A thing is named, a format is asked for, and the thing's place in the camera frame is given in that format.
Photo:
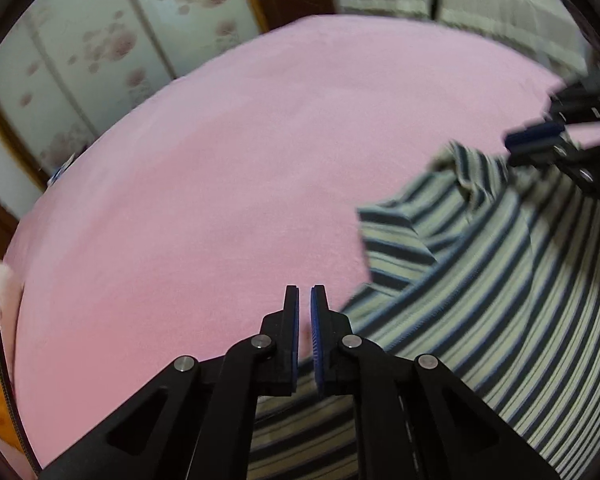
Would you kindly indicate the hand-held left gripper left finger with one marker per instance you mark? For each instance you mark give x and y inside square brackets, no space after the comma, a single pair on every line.
[292,340]

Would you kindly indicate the striped long-sleeve shirt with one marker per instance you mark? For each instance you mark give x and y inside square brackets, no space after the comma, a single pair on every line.
[505,285]

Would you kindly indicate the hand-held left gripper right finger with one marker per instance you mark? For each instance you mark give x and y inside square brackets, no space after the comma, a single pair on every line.
[317,345]

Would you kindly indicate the blue and white box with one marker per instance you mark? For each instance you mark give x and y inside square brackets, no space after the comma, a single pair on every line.
[57,174]

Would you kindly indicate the floral sliding-door wardrobe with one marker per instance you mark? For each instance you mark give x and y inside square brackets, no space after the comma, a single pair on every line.
[105,35]

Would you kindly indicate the beige cloth-covered furniture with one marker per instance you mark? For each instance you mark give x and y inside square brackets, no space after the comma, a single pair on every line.
[480,0]

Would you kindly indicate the pink bed blanket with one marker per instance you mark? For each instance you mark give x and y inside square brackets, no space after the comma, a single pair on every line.
[230,160]

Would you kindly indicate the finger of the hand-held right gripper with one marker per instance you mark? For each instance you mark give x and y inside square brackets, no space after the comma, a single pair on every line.
[535,135]
[577,105]

